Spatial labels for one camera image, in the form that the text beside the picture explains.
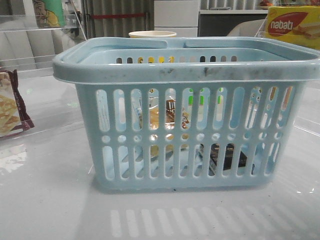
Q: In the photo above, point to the clear acrylic right stand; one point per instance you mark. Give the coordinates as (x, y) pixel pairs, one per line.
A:
(262, 27)

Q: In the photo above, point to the black tissue packet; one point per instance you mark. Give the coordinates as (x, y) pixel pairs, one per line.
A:
(228, 158)

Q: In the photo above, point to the white drawer cabinet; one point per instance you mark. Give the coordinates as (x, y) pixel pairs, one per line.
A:
(179, 16)

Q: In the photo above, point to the green yellow cartoon box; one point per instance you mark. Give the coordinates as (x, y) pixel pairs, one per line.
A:
(49, 13)

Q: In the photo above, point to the yellow popcorn paper cup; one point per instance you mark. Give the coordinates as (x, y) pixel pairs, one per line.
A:
(153, 34)

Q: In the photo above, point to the clear acrylic display shelf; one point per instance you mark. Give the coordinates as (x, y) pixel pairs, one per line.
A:
(30, 50)

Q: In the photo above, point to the light blue plastic basket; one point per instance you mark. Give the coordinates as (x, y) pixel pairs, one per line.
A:
(139, 137)

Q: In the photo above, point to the maroon cracker snack packet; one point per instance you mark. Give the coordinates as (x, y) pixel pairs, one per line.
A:
(14, 118)

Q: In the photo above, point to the yellow nabati wafer box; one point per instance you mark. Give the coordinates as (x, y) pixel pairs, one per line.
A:
(296, 14)

